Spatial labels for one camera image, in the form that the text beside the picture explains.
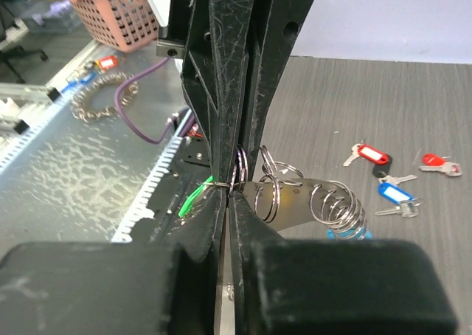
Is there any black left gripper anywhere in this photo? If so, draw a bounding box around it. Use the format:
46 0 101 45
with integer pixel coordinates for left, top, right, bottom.
156 0 314 184

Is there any green key tag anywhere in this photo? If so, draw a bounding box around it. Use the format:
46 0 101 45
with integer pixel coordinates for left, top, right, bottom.
178 184 209 218

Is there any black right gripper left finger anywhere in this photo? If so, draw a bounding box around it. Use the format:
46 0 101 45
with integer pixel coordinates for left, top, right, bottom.
1 189 226 334

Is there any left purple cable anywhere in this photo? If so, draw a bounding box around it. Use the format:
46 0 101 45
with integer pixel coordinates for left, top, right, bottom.
113 56 191 145

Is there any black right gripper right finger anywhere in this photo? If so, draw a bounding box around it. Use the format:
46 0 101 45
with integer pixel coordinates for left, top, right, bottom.
229 193 459 334

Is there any red head key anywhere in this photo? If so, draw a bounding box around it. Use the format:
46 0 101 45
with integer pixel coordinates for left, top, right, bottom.
418 153 462 177

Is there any metal key holder blue handle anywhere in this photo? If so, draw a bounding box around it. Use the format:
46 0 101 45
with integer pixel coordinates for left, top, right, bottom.
233 146 372 240

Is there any blue tag key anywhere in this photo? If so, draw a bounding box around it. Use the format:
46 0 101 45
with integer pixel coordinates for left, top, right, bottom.
378 174 417 204

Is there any pink plastic basket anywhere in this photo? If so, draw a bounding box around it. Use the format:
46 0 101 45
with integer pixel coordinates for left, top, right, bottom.
68 0 159 52

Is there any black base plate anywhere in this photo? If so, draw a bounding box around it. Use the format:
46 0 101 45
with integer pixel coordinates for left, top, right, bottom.
147 137 211 242

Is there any red tag key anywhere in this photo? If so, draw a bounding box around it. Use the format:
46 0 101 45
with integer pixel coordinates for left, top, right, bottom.
342 142 392 178

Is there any white slotted cable duct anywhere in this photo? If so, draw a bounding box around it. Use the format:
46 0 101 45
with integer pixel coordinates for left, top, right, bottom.
0 80 195 244

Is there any spare ring key holder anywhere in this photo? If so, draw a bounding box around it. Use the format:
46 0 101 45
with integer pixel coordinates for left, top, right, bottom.
70 72 131 122

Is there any clear head key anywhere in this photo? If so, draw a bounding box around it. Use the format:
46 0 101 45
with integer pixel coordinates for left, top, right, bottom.
375 198 423 218

